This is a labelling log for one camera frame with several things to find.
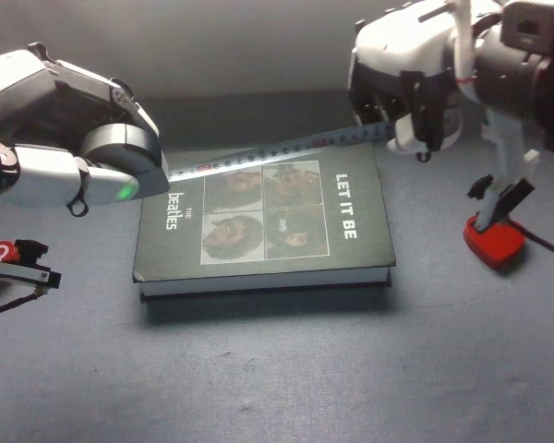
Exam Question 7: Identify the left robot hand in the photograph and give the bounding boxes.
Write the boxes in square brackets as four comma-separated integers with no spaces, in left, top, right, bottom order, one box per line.
[0,42,162,219]

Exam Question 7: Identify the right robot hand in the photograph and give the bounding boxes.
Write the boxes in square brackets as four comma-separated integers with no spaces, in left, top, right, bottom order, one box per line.
[347,0,466,163]

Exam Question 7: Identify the white tape measure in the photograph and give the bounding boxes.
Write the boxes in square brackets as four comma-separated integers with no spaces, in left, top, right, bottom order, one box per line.
[78,120,401,199]

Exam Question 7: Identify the black Let It Be book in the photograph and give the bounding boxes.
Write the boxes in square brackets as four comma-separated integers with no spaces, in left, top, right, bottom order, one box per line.
[132,140,397,300]

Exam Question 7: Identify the white backdrop board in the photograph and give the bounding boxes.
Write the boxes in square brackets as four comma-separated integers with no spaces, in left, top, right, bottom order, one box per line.
[0,0,366,101]

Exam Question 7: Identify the red heart-shaped block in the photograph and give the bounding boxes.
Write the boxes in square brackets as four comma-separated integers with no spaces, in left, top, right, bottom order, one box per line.
[463,212,526,272]

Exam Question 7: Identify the grey table cloth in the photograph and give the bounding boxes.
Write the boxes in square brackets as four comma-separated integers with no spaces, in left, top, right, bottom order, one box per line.
[0,87,554,443]

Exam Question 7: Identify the black cable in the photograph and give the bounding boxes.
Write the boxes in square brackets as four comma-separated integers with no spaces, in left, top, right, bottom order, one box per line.
[0,290,42,324]
[519,224,554,268]

